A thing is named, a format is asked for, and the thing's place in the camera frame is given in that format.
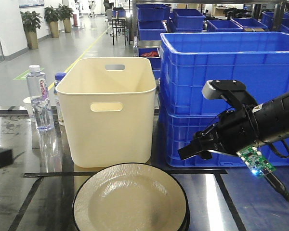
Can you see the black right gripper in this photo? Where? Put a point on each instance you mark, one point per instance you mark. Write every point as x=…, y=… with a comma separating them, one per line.
x=234, y=131

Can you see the beige plate black rim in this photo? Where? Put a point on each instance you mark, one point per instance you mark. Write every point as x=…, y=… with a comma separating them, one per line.
x=131, y=197

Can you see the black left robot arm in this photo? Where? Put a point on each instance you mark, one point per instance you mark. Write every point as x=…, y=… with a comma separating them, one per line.
x=6, y=157

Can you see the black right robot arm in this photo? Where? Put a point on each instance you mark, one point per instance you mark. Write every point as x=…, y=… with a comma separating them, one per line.
x=272, y=116

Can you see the green circuit board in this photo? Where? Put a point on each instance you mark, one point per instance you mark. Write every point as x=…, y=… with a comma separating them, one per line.
x=255, y=161

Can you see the cream plastic bin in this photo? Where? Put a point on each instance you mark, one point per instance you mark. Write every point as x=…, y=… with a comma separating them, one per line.
x=108, y=110

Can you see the large blue plastic crate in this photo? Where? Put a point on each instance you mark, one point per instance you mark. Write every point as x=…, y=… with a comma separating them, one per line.
x=260, y=60

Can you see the clear water bottle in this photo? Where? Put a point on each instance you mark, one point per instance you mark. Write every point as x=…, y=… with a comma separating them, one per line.
x=39, y=97

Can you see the white paper cup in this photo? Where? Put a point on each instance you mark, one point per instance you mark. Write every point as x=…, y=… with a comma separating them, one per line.
x=28, y=106

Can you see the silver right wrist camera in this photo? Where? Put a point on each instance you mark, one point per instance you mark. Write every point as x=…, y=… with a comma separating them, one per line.
x=213, y=89

